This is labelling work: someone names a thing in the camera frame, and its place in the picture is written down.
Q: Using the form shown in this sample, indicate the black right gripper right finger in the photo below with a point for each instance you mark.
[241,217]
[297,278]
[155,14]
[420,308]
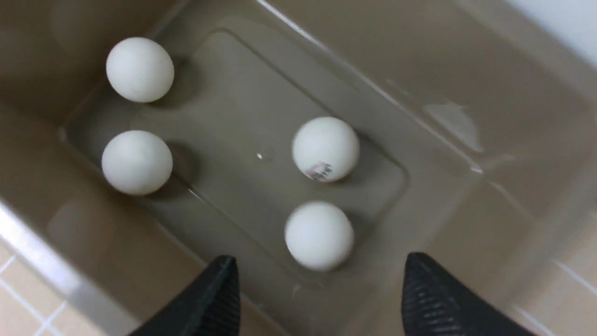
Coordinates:
[435,303]

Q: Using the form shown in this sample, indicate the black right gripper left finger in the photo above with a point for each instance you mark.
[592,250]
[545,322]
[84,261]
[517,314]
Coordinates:
[209,306]

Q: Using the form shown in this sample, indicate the plain white ping-pong ball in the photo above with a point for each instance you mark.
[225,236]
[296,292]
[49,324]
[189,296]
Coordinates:
[319,236]

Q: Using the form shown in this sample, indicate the white ball with black logo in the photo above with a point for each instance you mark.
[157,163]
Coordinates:
[326,149]

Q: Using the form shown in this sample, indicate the olive green plastic bin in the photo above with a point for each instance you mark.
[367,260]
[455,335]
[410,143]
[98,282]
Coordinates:
[477,146]

